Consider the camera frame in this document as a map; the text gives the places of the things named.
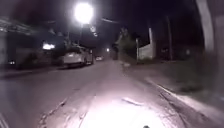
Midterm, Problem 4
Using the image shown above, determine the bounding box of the tree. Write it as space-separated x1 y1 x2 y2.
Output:
117 27 138 64

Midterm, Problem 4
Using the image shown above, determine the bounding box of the grey asphalt road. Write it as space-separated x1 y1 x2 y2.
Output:
0 59 224 128

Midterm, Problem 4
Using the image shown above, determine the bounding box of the white car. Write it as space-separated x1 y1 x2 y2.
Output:
62 47 95 69

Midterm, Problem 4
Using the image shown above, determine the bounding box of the street lamp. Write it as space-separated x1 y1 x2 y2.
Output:
73 2 95 51

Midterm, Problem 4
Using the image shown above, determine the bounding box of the building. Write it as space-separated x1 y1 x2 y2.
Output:
0 18 64 69

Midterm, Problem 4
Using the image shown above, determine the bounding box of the pale wall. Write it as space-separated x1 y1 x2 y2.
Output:
137 27 156 61

